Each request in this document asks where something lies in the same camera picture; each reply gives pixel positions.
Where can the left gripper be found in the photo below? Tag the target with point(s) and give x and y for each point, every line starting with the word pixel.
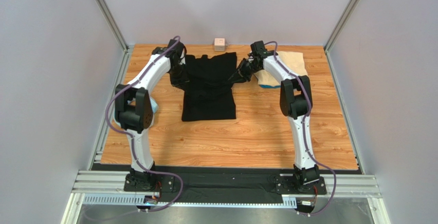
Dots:
pixel 182 81

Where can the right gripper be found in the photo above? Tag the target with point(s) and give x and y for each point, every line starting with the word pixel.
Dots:
pixel 243 70

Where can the black t shirt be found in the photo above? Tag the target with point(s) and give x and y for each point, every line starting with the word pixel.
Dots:
pixel 209 95

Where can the light blue headphones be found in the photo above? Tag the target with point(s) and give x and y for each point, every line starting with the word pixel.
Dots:
pixel 154 107

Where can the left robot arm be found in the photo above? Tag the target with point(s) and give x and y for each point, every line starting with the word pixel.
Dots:
pixel 140 87

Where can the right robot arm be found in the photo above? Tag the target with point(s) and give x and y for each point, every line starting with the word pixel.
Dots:
pixel 295 104

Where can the blue folded t shirt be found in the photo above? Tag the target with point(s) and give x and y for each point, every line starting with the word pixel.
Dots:
pixel 269 86

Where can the small beige cube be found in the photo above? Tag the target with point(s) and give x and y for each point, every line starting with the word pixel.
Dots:
pixel 219 44

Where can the cream folded t shirt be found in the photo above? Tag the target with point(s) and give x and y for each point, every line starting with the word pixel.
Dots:
pixel 272 73

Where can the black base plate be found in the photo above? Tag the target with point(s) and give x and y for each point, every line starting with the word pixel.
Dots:
pixel 219 184

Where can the aluminium frame rail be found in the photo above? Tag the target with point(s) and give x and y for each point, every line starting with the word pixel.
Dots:
pixel 104 194

